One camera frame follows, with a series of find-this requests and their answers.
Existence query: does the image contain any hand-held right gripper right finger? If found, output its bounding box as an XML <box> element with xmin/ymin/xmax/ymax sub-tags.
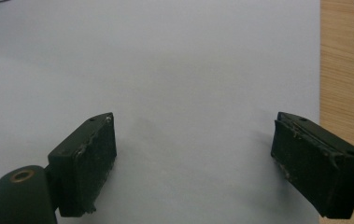
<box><xmin>270</xmin><ymin>111</ymin><xmax>354</xmax><ymax>219</ymax></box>

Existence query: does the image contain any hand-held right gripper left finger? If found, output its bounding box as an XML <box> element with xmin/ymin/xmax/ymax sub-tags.
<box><xmin>47</xmin><ymin>112</ymin><xmax>119</xmax><ymax>218</ymax></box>

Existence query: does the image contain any white paper sheet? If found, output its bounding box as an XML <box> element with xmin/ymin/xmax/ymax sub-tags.
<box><xmin>0</xmin><ymin>0</ymin><xmax>322</xmax><ymax>224</ymax></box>

